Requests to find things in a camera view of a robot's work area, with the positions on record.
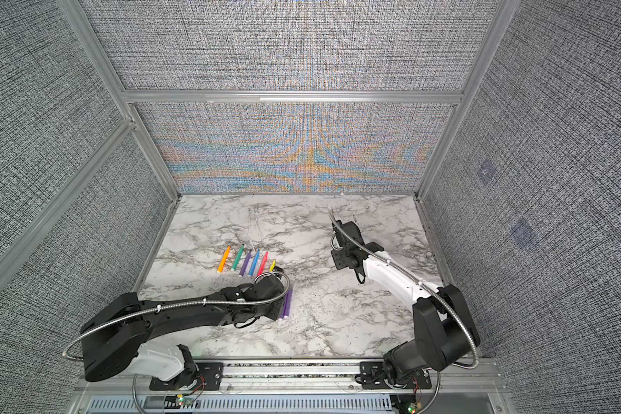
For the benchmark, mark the blue highlighter pen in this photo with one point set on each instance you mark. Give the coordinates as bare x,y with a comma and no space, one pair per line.
254,263

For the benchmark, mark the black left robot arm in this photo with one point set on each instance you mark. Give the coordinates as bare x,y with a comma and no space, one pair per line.
115,336

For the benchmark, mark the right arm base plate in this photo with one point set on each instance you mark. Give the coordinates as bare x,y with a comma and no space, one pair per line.
382,375

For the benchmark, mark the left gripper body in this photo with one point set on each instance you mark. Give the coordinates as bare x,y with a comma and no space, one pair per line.
273,309

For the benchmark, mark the green highlighter pen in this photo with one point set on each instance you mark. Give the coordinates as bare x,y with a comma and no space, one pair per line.
238,258

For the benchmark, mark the orange highlighter pen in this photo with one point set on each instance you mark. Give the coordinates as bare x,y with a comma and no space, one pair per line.
223,260

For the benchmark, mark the pink highlighter pen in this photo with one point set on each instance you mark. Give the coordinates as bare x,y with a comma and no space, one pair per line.
262,264

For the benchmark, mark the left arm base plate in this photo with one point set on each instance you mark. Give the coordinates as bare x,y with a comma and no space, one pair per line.
196,376

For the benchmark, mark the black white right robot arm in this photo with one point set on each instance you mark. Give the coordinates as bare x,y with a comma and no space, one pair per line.
444,332

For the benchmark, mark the white vented cable duct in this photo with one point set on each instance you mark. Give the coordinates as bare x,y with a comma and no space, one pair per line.
371,403

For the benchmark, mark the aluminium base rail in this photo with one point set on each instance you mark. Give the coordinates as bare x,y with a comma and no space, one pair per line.
234,376

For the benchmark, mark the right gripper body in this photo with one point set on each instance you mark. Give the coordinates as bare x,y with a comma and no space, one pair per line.
339,258

